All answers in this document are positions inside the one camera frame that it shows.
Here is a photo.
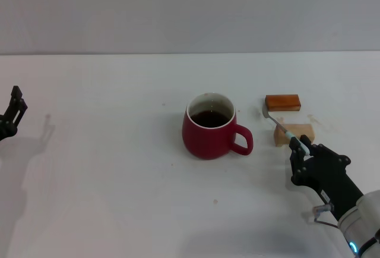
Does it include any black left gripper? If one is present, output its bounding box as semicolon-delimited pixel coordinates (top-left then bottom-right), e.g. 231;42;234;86
0;85;29;142

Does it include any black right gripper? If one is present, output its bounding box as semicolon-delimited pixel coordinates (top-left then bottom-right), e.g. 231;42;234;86
289;134;365;222

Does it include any blue handled metal spoon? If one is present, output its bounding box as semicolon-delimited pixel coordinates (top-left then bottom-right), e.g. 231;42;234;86
262;104;312;156

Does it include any red ceramic coffee cup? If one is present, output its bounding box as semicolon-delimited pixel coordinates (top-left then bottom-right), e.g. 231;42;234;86
181;92;254;161

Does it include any light wooden notched block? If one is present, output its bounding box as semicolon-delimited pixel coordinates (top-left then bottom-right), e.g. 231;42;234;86
273;123;315;147

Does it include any orange wooden block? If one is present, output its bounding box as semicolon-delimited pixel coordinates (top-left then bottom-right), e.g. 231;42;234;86
264;94;303;112

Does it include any gripper cable with plug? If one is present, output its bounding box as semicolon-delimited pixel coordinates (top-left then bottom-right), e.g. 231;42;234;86
313;203;339;228

